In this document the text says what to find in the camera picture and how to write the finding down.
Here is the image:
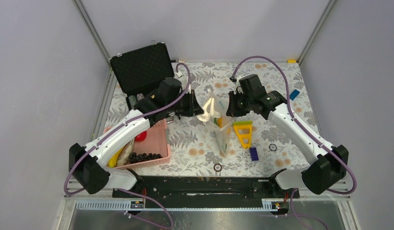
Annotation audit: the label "purple toy brick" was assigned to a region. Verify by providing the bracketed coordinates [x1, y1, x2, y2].
[249, 147, 259, 161]

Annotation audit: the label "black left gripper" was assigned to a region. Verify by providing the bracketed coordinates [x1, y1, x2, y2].
[167, 90, 204, 117]

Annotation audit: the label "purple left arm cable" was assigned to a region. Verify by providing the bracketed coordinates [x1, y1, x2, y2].
[63, 62, 192, 196]

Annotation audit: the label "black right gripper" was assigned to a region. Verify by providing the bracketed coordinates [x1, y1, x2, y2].
[226, 90, 254, 117]

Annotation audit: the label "blue toy brick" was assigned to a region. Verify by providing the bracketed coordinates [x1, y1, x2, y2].
[289, 89, 300, 101]

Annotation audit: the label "pink plastic basket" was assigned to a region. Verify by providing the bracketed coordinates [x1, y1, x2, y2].
[115, 119, 171, 170]

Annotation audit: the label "clear zip top bag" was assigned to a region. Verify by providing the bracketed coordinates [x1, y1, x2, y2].
[206, 89, 235, 157]

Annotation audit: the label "yellow toy banana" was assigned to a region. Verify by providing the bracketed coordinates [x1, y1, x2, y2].
[108, 146, 125, 168]

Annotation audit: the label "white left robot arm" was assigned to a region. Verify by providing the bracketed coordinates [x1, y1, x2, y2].
[64, 78, 202, 197]

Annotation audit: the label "brown poker chip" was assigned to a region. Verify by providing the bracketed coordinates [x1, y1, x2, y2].
[213, 163, 222, 173]

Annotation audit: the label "black poker chip case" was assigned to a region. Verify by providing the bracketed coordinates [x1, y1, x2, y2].
[110, 42, 190, 116]

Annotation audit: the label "yellow triangle toy block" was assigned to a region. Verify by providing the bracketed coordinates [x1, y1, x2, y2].
[232, 121, 253, 149]

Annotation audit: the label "black toy grapes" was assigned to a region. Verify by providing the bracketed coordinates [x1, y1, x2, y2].
[128, 152, 163, 164]

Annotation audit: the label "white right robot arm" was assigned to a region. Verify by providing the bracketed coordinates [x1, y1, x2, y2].
[226, 74, 349, 197]

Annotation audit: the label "grey toy fish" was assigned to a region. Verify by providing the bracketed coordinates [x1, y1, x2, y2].
[116, 139, 135, 167]

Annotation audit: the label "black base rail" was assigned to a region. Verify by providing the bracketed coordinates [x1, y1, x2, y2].
[131, 176, 300, 208]

